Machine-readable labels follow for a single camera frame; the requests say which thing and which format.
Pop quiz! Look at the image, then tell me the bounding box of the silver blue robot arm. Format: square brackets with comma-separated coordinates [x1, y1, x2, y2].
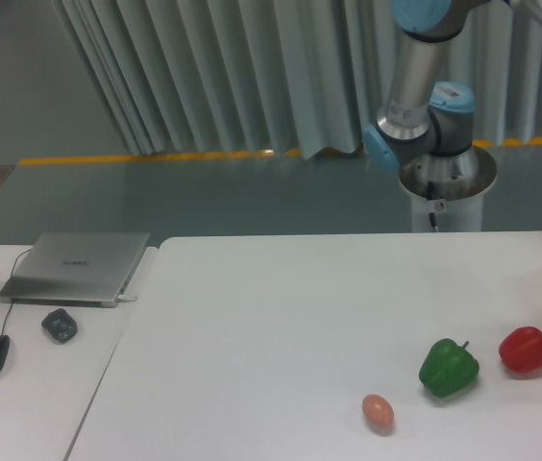
[363, 1, 542, 170]

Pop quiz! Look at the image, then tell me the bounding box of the pale green pleated curtain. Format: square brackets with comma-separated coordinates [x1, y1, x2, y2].
[56, 1, 542, 158]

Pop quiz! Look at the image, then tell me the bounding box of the silver closed laptop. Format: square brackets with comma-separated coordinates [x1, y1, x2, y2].
[0, 232, 150, 307]

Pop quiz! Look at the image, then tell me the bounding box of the brown egg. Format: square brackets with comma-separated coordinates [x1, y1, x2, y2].
[361, 394, 395, 433]

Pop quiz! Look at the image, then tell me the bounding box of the green bell pepper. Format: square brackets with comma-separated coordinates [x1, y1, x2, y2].
[418, 338, 480, 399]

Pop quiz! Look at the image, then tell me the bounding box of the small black plastic gadget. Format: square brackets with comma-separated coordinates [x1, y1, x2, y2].
[41, 308, 78, 344]

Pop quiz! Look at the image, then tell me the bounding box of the red bell pepper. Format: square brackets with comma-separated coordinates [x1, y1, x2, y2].
[498, 327, 542, 374]

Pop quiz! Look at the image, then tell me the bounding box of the black pedestal cable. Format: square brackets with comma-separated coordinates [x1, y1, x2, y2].
[425, 180, 442, 233]

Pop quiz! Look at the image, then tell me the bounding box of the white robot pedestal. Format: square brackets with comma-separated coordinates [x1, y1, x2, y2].
[399, 147, 497, 232]

